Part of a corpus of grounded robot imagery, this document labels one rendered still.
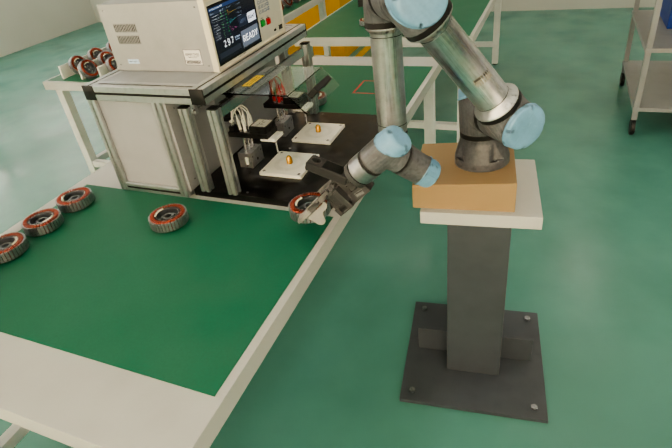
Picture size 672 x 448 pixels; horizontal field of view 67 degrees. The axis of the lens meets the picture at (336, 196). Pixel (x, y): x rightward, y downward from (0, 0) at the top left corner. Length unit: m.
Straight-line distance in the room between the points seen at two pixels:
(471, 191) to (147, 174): 1.02
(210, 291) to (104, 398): 0.32
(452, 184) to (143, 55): 1.01
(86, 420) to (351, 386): 1.06
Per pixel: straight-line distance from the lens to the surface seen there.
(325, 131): 1.86
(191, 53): 1.59
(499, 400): 1.91
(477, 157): 1.43
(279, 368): 2.05
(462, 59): 1.16
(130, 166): 1.79
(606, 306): 2.32
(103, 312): 1.34
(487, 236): 1.54
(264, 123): 1.64
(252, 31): 1.71
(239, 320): 1.17
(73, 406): 1.17
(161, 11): 1.61
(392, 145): 1.13
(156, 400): 1.10
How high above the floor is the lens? 1.55
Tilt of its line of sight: 32 degrees down
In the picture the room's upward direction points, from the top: 8 degrees counter-clockwise
